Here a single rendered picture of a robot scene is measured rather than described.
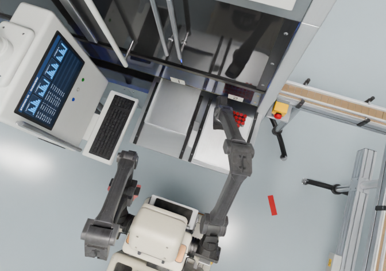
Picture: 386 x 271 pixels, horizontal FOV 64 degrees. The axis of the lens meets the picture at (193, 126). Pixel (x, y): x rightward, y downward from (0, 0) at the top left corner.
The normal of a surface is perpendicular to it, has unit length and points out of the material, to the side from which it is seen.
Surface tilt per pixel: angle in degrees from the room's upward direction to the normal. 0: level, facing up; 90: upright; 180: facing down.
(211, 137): 0
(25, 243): 0
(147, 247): 48
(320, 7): 90
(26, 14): 0
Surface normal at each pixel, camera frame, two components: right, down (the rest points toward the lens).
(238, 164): 0.22, -0.50
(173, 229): 0.18, -0.81
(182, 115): -0.04, -0.25
